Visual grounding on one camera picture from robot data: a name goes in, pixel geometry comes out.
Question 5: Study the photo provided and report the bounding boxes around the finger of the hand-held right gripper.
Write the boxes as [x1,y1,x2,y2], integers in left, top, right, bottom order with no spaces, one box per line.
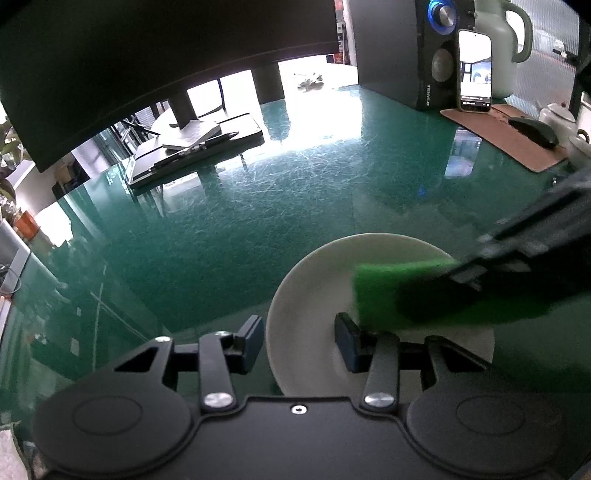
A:
[397,270,485,324]

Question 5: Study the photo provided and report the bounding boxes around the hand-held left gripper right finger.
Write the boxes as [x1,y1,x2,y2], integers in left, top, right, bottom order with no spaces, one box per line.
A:
[333,312,492,409]

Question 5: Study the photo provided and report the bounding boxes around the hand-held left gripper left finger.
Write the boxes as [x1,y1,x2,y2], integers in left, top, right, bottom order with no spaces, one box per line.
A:
[113,315,266,411]

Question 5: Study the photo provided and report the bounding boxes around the green cloth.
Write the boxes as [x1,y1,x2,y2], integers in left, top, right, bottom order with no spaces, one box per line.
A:
[353,258,555,330]

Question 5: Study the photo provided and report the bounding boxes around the white bowl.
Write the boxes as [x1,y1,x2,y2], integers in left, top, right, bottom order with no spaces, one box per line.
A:
[265,233,496,398]

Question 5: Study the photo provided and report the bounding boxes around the white cup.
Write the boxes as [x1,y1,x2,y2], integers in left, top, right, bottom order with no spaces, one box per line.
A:
[568,129,591,169]

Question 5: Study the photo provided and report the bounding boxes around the black computer mouse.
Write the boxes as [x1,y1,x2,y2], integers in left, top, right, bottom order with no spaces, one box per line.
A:
[508,116,559,149]

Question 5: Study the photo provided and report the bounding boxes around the brown mouse pad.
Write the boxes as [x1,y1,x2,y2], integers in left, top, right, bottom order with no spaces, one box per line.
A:
[440,104,571,173]

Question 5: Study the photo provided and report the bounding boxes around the white teapot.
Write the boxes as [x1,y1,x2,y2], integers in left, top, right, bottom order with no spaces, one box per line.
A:
[536,99,580,134]

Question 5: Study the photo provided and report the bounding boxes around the smartphone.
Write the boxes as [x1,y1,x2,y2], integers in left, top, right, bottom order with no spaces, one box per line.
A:
[456,28,494,114]

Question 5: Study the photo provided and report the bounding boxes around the pale green kettle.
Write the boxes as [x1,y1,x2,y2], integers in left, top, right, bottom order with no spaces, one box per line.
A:
[473,0,534,100]

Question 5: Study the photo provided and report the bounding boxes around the black pen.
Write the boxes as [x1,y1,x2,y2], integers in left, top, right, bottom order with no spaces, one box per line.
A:
[154,131,240,168]

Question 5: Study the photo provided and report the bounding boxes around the black monitor stand base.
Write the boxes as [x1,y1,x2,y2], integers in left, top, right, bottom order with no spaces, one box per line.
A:
[127,88,264,188]

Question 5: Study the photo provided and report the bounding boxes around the white notebook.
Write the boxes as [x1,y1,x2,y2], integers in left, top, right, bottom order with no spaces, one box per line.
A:
[161,121,222,151]

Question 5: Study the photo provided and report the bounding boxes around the black speaker with blue knob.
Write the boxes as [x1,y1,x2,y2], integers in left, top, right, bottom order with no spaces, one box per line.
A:
[344,0,476,110]

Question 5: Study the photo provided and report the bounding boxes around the small dark trinkets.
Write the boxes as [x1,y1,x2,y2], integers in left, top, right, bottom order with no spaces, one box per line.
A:
[295,71,326,92]

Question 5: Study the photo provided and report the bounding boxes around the orange plant pot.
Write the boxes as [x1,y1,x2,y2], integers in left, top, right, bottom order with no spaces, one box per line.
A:
[14,210,38,240]

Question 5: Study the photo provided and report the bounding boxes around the grey desk organiser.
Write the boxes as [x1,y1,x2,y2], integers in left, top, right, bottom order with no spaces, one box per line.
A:
[0,222,31,296]

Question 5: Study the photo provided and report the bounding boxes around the white towel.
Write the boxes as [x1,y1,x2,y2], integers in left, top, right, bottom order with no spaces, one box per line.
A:
[0,422,21,480]

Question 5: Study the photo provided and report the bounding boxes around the black curved monitor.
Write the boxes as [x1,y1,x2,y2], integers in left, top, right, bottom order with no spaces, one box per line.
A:
[0,0,338,174]

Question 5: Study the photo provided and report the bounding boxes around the potted green plant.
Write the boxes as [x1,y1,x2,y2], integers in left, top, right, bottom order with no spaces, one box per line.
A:
[0,117,35,217]

